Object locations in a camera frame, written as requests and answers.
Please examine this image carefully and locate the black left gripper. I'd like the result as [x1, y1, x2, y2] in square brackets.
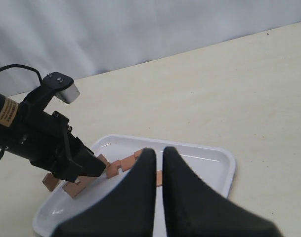
[6, 109, 106, 183]

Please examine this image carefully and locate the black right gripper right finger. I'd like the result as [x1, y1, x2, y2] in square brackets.
[163, 147, 282, 237]

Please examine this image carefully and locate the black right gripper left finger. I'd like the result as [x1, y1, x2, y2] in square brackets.
[52, 148, 156, 237]

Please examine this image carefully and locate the notched wooden piece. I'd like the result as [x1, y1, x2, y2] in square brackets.
[156, 170, 163, 187]

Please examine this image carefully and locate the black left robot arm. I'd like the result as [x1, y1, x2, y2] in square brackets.
[0, 94, 106, 182]

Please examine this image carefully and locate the white curtain backdrop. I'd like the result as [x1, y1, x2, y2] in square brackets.
[0, 0, 301, 101]

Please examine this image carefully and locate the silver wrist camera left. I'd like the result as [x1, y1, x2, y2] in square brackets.
[55, 83, 80, 104]

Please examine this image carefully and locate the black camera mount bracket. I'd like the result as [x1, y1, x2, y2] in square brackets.
[20, 72, 74, 111]

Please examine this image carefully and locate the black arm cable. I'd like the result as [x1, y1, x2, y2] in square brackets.
[0, 64, 44, 168]

